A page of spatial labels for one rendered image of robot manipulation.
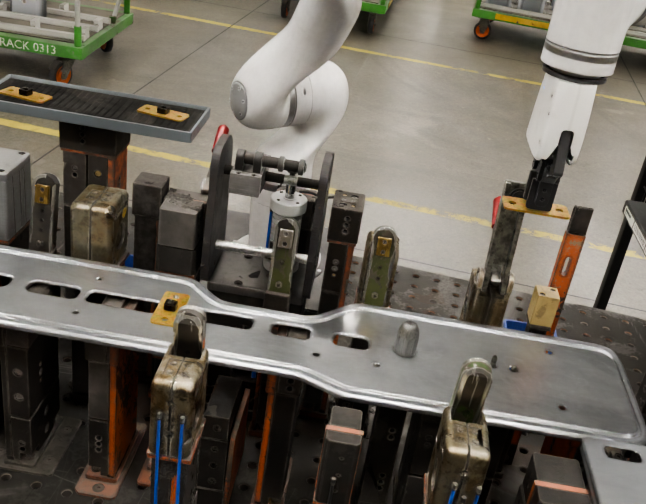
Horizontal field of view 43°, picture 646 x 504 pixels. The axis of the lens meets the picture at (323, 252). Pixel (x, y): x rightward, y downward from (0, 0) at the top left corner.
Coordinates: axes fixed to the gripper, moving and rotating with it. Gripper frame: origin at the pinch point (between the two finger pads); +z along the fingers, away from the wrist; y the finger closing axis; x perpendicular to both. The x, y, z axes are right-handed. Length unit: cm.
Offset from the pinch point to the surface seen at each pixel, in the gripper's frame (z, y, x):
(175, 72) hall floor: 128, -423, -152
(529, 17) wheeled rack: 101, -658, 106
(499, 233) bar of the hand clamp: 13.5, -14.2, -0.7
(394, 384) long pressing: 27.4, 8.2, -13.5
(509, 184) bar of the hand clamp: 6.0, -15.4, -0.9
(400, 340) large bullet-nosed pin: 25.1, 1.0, -13.2
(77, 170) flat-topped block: 23, -30, -71
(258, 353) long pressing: 27.4, 6.5, -32.2
